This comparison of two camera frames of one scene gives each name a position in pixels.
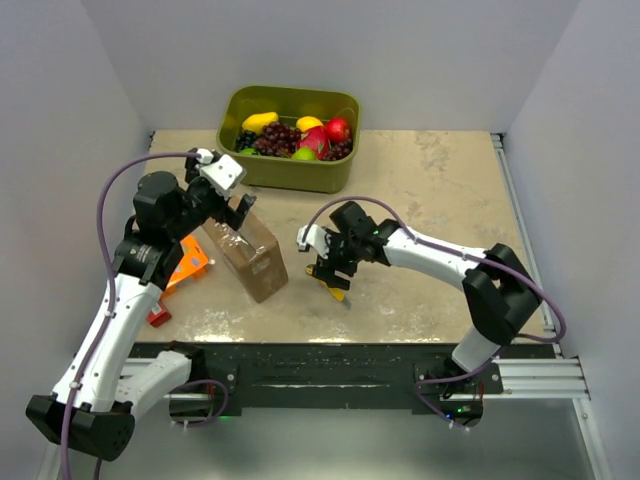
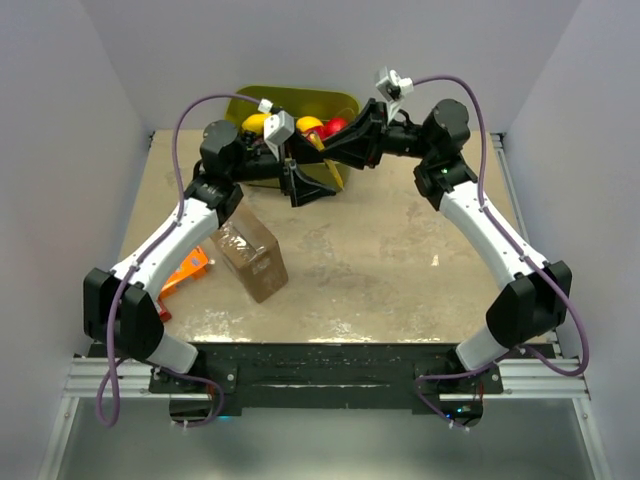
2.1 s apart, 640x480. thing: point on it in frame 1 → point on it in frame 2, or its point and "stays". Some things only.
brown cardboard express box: (251, 254) stays
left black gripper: (226, 213) → (301, 190)
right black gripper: (326, 269) → (371, 122)
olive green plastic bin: (292, 139) stays
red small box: (162, 317) stays
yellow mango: (257, 121) stays
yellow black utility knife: (336, 293) → (329, 163)
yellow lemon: (306, 122) stays
